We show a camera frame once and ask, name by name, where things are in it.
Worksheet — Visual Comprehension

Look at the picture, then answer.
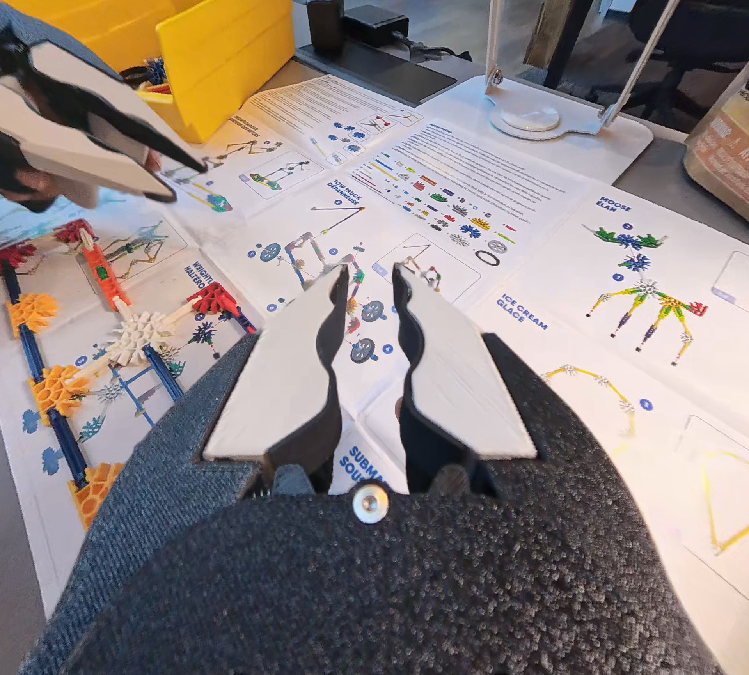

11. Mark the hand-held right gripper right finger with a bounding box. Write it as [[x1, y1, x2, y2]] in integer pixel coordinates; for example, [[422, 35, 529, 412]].
[[391, 263, 538, 494]]

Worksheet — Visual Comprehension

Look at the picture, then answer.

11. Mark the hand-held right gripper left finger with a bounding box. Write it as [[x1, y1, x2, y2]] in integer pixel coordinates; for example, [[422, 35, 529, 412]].
[[202, 264, 350, 493]]

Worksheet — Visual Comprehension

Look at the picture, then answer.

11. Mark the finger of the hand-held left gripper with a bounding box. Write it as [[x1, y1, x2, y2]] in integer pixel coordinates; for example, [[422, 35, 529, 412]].
[[0, 85, 177, 204], [26, 40, 209, 174]]

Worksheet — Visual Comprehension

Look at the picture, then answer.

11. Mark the short red rod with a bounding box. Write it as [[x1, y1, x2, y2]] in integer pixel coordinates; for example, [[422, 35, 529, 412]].
[[219, 306, 259, 335]]

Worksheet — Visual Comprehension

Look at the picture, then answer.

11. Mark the yellow plastic parts bin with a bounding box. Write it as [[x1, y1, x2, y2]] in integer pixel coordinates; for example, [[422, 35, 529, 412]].
[[120, 0, 296, 145]]

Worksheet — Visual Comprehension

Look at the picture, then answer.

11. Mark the pile of loose toy pieces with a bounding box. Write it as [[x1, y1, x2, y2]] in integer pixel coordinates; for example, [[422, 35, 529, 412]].
[[120, 58, 176, 103]]

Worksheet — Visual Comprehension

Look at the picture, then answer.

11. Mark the white printed instruction sheet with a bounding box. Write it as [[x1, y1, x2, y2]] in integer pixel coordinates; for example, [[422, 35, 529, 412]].
[[0, 74, 749, 675]]

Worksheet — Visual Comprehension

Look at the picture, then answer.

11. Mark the red connector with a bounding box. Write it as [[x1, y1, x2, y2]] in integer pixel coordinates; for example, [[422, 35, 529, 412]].
[[54, 219, 98, 248], [0, 241, 37, 273], [186, 282, 238, 320]]

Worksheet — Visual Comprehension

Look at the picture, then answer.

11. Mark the white snowflake connector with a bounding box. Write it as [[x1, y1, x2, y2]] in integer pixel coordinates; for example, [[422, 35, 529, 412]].
[[107, 310, 177, 367]]

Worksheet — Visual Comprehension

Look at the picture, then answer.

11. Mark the orange ladder piece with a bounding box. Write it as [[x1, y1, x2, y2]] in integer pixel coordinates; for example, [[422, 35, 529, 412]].
[[81, 245, 131, 308]]

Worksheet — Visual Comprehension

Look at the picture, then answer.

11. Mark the orange-yellow connector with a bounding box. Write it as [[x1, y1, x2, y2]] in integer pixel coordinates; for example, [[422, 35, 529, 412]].
[[67, 461, 125, 531], [29, 364, 90, 420], [6, 293, 59, 338]]

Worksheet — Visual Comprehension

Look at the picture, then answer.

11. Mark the white metal stand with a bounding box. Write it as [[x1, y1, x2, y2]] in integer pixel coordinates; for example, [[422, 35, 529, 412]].
[[429, 0, 700, 186]]

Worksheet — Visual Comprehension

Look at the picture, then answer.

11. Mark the black power adapter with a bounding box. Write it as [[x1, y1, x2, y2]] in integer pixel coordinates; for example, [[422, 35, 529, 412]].
[[344, 4, 410, 48]]

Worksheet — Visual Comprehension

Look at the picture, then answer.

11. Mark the brown printed toy bag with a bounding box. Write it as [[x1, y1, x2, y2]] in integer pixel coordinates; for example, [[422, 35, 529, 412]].
[[683, 75, 749, 222]]

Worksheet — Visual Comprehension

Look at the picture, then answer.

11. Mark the black office chair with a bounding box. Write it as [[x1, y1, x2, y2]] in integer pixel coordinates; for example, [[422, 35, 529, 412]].
[[629, 0, 749, 129]]

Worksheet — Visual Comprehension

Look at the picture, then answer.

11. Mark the black cable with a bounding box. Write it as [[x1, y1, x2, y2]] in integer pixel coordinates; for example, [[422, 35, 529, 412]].
[[398, 32, 474, 63]]

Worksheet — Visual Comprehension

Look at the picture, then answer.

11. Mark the wooden post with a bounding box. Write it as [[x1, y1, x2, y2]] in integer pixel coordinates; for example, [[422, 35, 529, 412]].
[[522, 0, 611, 73]]

